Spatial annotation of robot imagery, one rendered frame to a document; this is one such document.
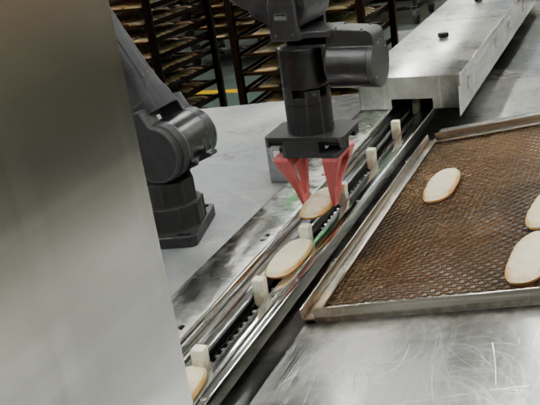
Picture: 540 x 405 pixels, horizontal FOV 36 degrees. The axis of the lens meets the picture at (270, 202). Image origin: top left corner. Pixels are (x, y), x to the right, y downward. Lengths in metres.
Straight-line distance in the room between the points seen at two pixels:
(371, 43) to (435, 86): 0.51
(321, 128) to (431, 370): 0.43
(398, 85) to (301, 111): 0.49
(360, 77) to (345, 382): 0.41
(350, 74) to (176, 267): 0.34
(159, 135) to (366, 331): 0.47
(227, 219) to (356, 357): 0.55
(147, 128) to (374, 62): 0.32
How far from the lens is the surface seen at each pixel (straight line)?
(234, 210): 1.22
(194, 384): 0.75
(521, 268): 0.73
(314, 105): 0.98
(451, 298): 0.70
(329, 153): 0.98
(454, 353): 0.65
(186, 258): 1.09
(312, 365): 0.69
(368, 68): 0.94
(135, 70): 1.11
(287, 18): 0.95
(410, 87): 1.45
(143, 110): 1.09
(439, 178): 1.00
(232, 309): 0.88
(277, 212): 1.08
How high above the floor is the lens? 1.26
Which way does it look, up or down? 21 degrees down
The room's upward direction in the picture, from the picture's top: 9 degrees counter-clockwise
